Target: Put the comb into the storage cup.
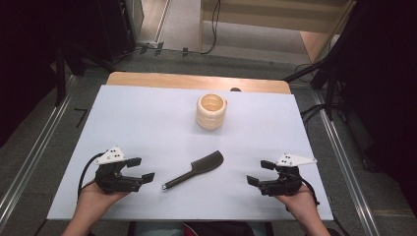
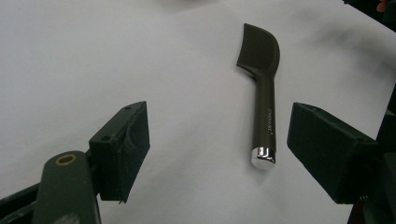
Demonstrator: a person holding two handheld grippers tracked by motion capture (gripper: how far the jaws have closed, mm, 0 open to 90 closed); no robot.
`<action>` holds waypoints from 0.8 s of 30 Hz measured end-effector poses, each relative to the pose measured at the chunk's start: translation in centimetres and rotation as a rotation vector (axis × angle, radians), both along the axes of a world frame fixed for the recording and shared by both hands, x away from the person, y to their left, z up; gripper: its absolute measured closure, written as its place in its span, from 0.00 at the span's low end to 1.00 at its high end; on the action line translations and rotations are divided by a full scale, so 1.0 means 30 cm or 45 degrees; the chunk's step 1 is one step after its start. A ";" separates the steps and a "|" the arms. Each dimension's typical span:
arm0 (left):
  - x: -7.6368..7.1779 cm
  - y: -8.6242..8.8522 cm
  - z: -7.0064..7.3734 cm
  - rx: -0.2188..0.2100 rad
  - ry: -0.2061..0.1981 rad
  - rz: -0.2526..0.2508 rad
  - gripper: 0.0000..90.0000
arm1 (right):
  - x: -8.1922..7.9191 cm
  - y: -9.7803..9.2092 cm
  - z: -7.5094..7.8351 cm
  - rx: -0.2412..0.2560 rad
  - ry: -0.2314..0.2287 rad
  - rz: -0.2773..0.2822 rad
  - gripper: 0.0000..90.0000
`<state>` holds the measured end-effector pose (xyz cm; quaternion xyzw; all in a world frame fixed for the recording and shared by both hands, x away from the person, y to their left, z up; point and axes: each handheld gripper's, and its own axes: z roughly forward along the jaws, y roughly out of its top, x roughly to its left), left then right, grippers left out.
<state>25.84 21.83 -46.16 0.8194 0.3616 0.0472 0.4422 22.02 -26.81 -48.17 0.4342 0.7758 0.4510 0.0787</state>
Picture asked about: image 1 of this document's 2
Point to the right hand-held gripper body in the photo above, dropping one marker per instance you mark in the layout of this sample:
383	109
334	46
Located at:
286	182

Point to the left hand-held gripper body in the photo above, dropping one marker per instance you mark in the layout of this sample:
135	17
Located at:
111	178

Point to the black comb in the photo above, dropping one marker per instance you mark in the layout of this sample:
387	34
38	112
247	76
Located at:
203	165

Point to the beige ribbed cup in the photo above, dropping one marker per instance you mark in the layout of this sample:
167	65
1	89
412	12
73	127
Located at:
211	113

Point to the person's right hand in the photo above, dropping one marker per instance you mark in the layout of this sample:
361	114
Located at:
300	201

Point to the person's left hand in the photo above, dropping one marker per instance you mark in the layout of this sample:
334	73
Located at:
93	200

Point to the person's clothing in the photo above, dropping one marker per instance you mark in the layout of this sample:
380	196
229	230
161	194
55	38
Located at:
203	228

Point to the wooden table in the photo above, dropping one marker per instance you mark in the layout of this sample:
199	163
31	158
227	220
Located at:
183	80

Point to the black metal stand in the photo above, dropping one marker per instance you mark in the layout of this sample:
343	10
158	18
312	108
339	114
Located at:
329	82
60	75

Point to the dark cabinet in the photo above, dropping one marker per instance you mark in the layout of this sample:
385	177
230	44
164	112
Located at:
118	26

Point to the dark curtain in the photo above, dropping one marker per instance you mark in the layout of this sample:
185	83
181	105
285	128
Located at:
383	82
23	49

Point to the light wooden shelf unit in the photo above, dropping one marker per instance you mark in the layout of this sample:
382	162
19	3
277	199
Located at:
262	16

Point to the aluminium floor rail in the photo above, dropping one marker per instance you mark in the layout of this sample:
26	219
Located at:
36	154
347	164

